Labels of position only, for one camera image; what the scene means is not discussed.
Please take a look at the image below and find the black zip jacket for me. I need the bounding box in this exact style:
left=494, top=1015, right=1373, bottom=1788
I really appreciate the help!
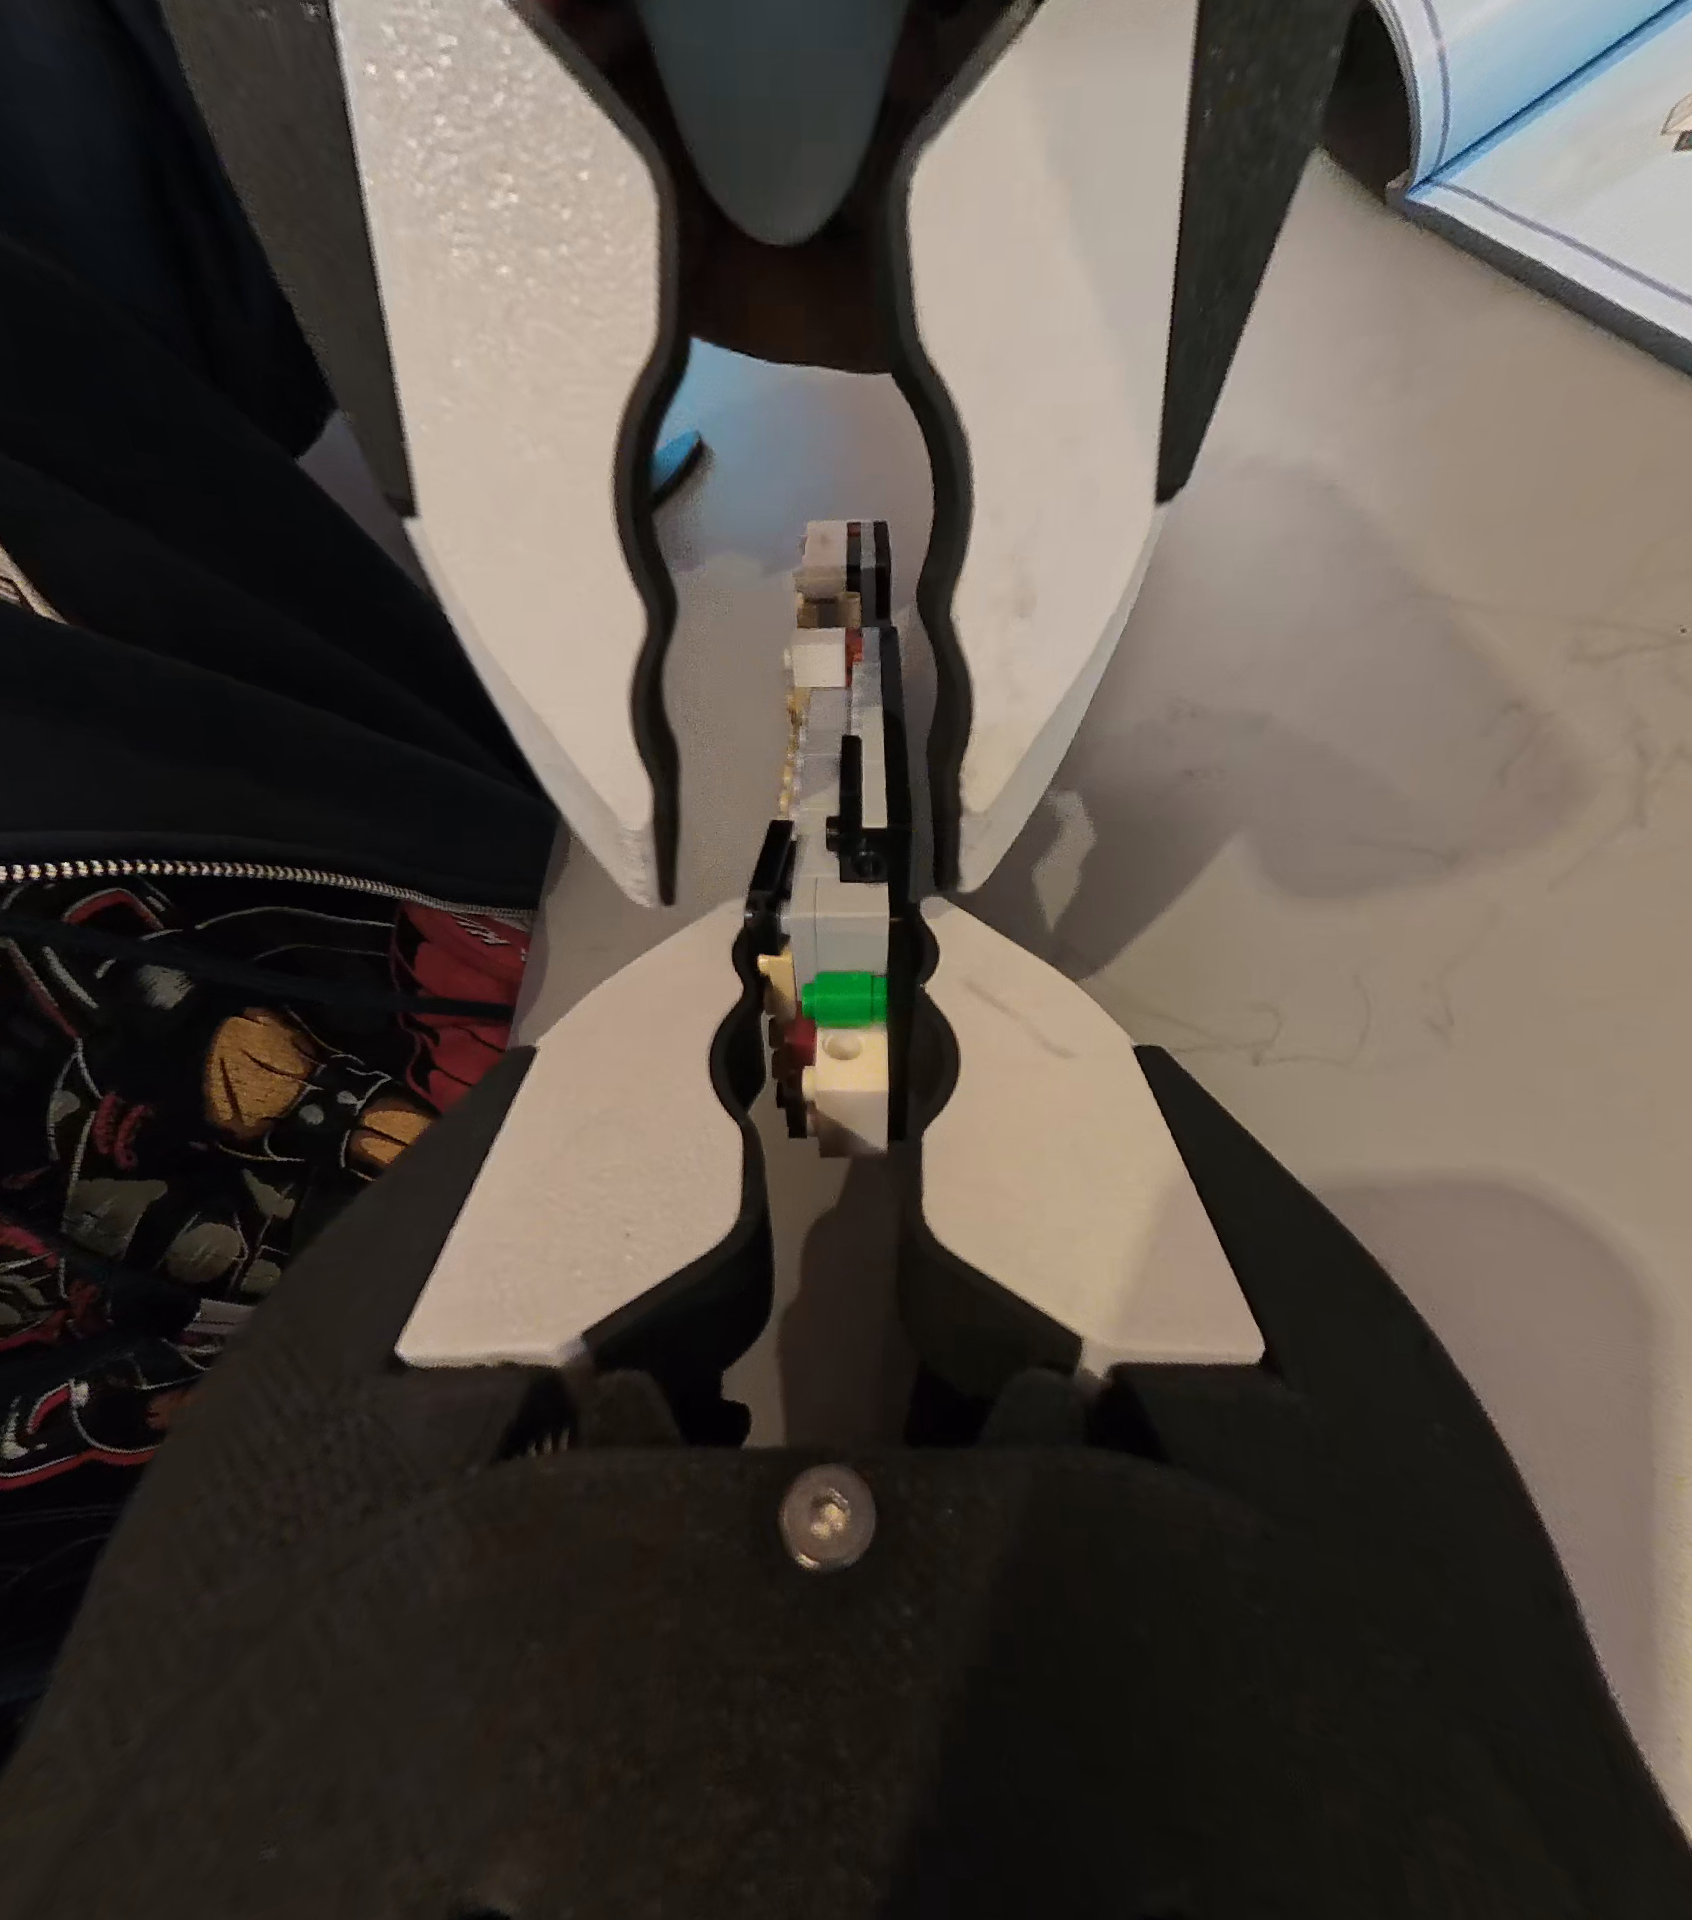
left=0, top=0, right=566, bottom=1920

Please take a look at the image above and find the instruction booklet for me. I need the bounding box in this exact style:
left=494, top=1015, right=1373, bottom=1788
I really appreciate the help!
left=1383, top=0, right=1692, bottom=439

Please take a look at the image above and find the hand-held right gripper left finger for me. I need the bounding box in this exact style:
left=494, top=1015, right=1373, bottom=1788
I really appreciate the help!
left=392, top=893, right=780, bottom=1370

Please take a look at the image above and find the toy brick model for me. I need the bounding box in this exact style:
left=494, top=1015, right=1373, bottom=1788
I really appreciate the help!
left=739, top=516, right=942, bottom=1165

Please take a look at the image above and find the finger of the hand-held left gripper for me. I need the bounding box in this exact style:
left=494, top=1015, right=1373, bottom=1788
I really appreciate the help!
left=902, top=0, right=1205, bottom=902
left=330, top=0, right=685, bottom=911

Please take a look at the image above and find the printed black shirt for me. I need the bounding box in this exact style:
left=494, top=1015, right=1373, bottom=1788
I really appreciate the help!
left=0, top=873, right=544, bottom=1523

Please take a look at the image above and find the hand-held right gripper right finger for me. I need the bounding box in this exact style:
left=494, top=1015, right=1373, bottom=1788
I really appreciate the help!
left=902, top=895, right=1272, bottom=1370

